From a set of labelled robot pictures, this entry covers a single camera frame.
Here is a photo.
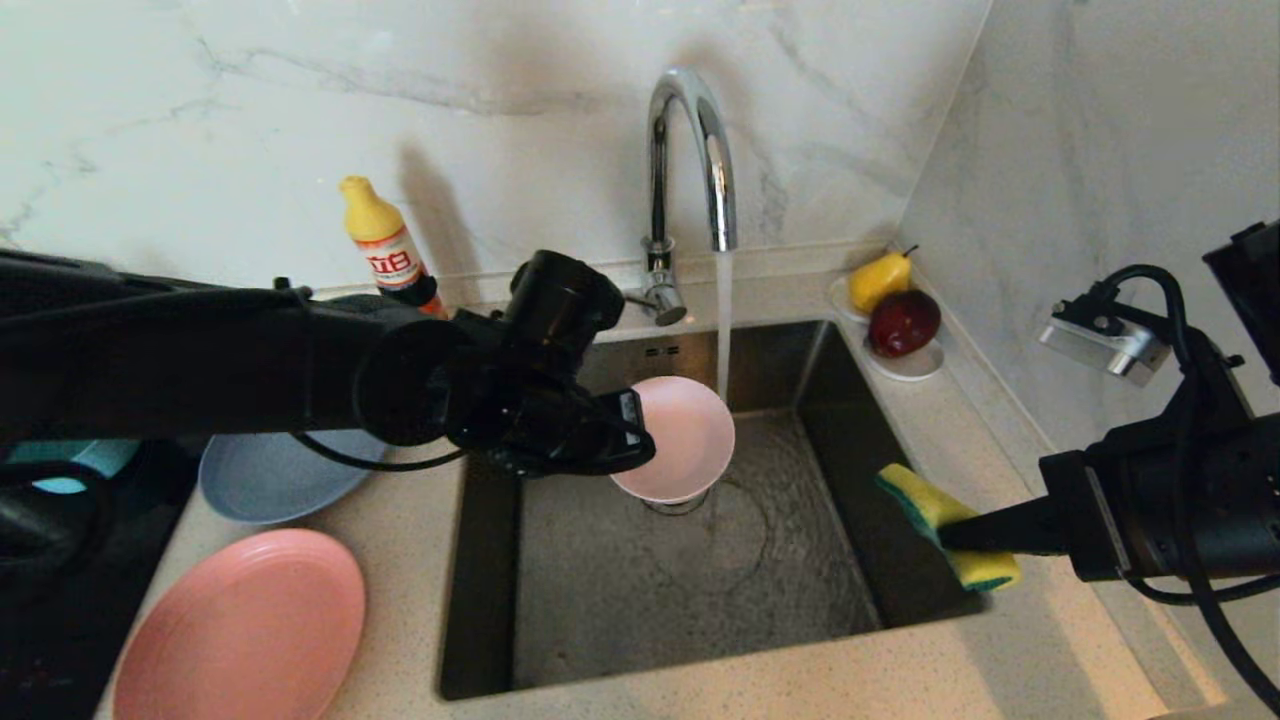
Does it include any pale pink bowl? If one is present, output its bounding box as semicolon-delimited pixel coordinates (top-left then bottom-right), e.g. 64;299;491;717
609;375;737;506

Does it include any yellow green sponge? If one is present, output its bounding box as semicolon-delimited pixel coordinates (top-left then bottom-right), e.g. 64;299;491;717
876;462;1024;594

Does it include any orange dish soap bottle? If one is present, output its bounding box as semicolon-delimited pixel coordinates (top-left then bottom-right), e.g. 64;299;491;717
338;176;450;321

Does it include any chrome gooseneck faucet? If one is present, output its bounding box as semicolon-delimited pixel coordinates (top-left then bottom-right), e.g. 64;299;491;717
620;66;740;327

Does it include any teal bowl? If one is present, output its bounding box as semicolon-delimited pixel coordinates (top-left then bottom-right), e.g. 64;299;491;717
4;440;142;496

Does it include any stainless steel sink basin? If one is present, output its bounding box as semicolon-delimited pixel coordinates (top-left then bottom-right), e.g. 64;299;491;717
437;320;991;702

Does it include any round metal drain strainer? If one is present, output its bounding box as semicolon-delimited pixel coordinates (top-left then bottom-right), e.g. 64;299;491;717
645;490;713;518

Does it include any small white fruit dish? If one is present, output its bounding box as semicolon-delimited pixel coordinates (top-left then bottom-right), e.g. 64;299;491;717
828;274;946;383

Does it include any dark red apple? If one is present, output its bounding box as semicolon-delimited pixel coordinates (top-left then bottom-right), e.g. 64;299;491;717
867;289;943;359

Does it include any blue grey plate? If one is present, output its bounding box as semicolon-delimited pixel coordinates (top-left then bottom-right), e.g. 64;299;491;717
198;430;393;525

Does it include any yellow pear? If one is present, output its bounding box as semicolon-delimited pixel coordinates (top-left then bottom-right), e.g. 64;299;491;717
849;245;920;315

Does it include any pink plate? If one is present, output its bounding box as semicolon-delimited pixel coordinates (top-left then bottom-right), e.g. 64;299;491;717
111;528;368;720

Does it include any black frying pan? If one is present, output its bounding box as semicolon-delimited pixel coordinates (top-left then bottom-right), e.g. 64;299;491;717
0;458;113;583

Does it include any black glass cooktop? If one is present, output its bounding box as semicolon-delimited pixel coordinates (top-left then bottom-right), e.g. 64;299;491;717
0;440;201;720

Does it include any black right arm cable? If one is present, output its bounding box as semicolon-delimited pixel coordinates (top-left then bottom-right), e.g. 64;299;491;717
1090;263;1280;713

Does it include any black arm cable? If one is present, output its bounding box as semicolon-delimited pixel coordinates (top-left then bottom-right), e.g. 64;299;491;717
1090;263;1280;713
288;430;471;474

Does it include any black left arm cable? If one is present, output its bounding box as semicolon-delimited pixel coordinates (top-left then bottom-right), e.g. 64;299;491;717
288;430;471;474

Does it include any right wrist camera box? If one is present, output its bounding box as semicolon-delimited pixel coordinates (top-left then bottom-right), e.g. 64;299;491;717
1034;297;1174;388

